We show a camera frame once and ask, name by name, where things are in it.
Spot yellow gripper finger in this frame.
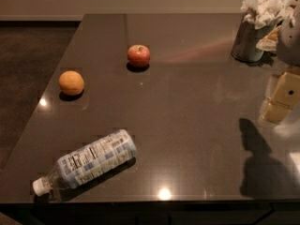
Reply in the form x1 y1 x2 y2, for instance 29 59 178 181
262 71 300 124

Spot orange fruit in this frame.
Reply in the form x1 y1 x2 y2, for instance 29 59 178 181
58 70 84 96

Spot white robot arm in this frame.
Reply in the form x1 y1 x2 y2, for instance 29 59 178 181
261 5 300 124

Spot red apple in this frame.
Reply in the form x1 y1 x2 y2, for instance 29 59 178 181
127 44 150 68

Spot grey metal cup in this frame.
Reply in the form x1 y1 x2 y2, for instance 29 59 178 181
231 22 275 63

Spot crumpled white paper napkins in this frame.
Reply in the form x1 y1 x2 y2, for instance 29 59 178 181
241 0 297 29

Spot clear plastic water bottle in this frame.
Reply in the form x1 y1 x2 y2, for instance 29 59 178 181
33 129 137 196

